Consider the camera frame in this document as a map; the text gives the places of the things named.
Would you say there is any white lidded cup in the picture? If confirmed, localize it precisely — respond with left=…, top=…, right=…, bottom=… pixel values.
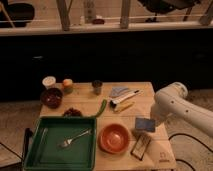
left=42, top=76, right=56, bottom=89

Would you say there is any black cable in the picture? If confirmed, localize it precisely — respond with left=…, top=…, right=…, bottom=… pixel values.
left=167, top=132, right=213, bottom=171

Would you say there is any silver fork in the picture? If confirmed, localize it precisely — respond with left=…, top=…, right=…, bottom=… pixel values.
left=58, top=129, right=91, bottom=148

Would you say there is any wooden table leg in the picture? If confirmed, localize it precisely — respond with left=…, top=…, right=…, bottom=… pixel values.
left=120, top=0, right=131, bottom=29
left=56, top=0, right=70, bottom=31

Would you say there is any wooden table leg left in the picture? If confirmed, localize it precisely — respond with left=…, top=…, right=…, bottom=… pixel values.
left=56, top=0, right=70, bottom=31

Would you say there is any grey folded cloth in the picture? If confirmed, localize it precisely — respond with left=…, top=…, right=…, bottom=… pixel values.
left=109, top=86, right=129, bottom=98

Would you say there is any black round seat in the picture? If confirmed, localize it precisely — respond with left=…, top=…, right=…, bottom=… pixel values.
left=0, top=1, right=35, bottom=28

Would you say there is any black brown box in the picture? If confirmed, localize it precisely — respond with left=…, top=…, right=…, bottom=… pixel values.
left=131, top=134, right=151, bottom=161

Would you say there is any yellow corn piece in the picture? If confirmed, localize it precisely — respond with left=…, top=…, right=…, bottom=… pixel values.
left=114, top=102, right=133, bottom=113

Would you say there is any black office chair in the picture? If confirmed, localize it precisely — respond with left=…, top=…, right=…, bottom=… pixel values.
left=137, top=0, right=201, bottom=23

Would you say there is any small dark metal cup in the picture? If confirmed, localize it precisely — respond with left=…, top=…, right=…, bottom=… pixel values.
left=92, top=80, right=103, bottom=95

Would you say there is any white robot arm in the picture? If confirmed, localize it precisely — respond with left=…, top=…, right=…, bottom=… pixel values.
left=150, top=82, right=213, bottom=138

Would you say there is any dark red berry cluster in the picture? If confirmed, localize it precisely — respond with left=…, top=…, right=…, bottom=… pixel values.
left=63, top=108, right=82, bottom=117

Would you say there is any wooden table leg right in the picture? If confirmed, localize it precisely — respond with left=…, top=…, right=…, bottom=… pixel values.
left=120, top=0, right=131, bottom=29

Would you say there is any dark maroon bowl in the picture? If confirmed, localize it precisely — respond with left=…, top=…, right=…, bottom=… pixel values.
left=40, top=88, right=63, bottom=109

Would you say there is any red orange bowl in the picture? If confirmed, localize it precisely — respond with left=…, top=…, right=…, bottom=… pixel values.
left=98, top=123, right=130, bottom=154

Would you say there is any orange topped jar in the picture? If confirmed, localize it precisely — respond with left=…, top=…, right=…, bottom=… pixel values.
left=62, top=79, right=73, bottom=94

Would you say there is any blue sponge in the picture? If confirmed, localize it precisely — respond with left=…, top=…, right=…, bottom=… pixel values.
left=135, top=118, right=155, bottom=132

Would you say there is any green pepper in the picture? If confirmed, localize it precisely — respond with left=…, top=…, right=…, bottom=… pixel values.
left=93, top=99, right=107, bottom=117

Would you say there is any white tube with black cap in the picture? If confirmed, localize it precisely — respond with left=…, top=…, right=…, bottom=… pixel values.
left=110, top=90, right=141, bottom=108

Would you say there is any small dark red dish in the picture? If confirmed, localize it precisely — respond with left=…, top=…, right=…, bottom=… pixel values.
left=92, top=19, right=105, bottom=25

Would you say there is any green plastic tray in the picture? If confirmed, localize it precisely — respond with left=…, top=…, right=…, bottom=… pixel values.
left=24, top=117, right=97, bottom=171

